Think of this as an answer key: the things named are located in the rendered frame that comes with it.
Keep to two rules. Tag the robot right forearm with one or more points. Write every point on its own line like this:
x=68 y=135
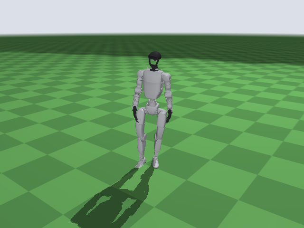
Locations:
x=135 y=100

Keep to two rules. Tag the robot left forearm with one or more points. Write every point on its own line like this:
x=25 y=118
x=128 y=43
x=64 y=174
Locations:
x=169 y=103

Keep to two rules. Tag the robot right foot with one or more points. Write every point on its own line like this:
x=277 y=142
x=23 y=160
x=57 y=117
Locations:
x=140 y=163

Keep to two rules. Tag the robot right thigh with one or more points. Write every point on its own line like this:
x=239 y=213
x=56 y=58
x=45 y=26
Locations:
x=140 y=126

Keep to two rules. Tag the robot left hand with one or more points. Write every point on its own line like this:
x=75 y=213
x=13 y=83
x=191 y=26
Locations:
x=169 y=116

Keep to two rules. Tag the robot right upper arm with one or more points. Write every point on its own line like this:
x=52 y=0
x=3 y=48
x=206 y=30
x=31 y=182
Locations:
x=139 y=89

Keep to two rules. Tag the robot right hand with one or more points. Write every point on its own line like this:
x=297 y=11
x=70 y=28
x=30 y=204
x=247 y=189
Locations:
x=134 y=113

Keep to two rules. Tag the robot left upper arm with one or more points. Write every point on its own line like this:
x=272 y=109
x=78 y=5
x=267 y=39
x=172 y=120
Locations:
x=167 y=81

